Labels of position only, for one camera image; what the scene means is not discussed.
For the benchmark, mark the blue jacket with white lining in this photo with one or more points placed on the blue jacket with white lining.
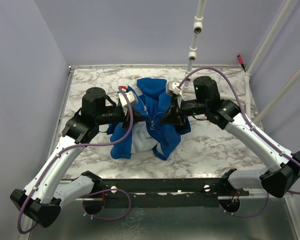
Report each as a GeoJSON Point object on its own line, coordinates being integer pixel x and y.
{"type": "Point", "coordinates": [150, 134]}

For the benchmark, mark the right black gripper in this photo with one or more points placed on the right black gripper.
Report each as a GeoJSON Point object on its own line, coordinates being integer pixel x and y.
{"type": "Point", "coordinates": [175, 116]}

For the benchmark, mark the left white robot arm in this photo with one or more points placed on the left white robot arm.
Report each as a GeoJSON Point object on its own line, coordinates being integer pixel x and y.
{"type": "Point", "coordinates": [41, 200]}

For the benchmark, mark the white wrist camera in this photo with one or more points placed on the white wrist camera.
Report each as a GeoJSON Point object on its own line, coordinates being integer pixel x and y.
{"type": "Point", "coordinates": [172, 87]}
{"type": "Point", "coordinates": [126, 97]}

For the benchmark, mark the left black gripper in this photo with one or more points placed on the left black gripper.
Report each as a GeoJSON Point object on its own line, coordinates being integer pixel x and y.
{"type": "Point", "coordinates": [126, 119]}

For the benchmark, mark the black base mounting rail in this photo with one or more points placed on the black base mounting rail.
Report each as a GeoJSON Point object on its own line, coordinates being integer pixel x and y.
{"type": "Point", "coordinates": [160, 192]}

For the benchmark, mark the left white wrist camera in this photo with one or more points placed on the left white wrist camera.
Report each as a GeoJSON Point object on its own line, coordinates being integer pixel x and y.
{"type": "Point", "coordinates": [126, 97]}

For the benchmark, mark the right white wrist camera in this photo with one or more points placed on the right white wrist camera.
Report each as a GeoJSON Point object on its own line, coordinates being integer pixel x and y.
{"type": "Point", "coordinates": [172, 87]}

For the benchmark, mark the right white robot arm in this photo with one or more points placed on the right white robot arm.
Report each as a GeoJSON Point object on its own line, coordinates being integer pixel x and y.
{"type": "Point", "coordinates": [282, 166]}

